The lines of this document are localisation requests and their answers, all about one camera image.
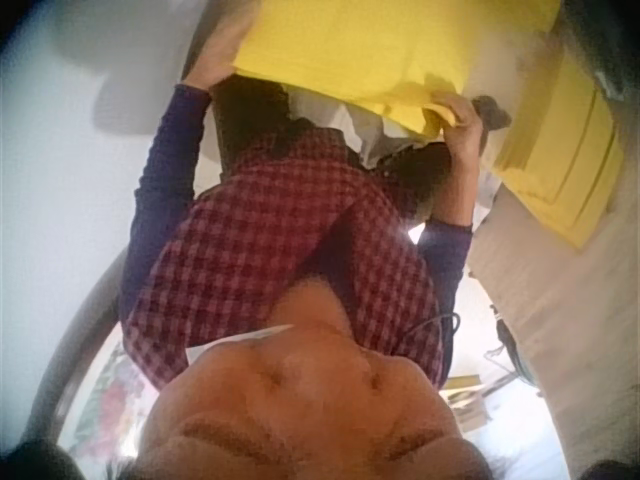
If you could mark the stack of books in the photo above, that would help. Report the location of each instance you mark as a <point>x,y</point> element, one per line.
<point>467,400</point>

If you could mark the black metal stand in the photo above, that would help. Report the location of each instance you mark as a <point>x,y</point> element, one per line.
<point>515,350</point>

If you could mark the white cloth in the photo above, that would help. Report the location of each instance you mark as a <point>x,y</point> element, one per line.
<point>357,132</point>

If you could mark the dark curved furniture frame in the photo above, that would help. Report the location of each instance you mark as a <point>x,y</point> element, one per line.
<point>60,345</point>

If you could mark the person's right hand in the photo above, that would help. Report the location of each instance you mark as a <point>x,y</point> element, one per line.
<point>464,127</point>

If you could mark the floral mat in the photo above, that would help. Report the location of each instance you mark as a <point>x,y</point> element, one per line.
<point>120,395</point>

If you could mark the large yellow cloth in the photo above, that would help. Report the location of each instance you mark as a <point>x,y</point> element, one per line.
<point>370,55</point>

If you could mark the folded yellow cloth stack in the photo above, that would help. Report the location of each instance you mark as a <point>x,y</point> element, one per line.
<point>560,150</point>

